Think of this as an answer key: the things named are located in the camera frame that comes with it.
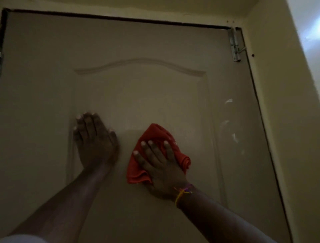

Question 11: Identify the red cloth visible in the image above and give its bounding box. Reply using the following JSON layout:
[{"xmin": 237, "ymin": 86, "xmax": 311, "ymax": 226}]
[{"xmin": 126, "ymin": 123, "xmax": 191, "ymax": 185}]

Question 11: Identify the person's left forearm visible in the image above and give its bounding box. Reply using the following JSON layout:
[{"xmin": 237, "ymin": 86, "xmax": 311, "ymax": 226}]
[{"xmin": 10, "ymin": 165, "xmax": 110, "ymax": 243}]

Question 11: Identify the person's right hand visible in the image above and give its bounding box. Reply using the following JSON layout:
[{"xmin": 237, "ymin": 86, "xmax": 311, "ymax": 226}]
[{"xmin": 132, "ymin": 140, "xmax": 188, "ymax": 201}]

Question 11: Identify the person's left hand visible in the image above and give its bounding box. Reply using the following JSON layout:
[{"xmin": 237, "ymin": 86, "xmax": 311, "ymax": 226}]
[{"xmin": 72, "ymin": 112, "xmax": 120, "ymax": 171}]

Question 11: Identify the metal door bolt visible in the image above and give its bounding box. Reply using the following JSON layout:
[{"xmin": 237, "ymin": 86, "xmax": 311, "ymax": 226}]
[{"xmin": 229, "ymin": 27, "xmax": 247, "ymax": 62}]

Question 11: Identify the beige panel door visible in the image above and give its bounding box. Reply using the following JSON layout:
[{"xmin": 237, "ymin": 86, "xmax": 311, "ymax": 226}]
[{"xmin": 0, "ymin": 9, "xmax": 292, "ymax": 243}]

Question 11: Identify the yellow beaded bracelet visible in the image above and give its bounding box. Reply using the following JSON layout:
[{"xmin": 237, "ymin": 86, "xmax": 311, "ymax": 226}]
[{"xmin": 174, "ymin": 185, "xmax": 194, "ymax": 208}]

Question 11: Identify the person's right forearm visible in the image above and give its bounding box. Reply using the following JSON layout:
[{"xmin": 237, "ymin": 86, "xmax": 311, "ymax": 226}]
[{"xmin": 179, "ymin": 188, "xmax": 278, "ymax": 243}]

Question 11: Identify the light grey shirt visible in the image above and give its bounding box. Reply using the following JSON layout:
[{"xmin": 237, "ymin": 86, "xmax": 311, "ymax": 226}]
[{"xmin": 0, "ymin": 234, "xmax": 48, "ymax": 243}]

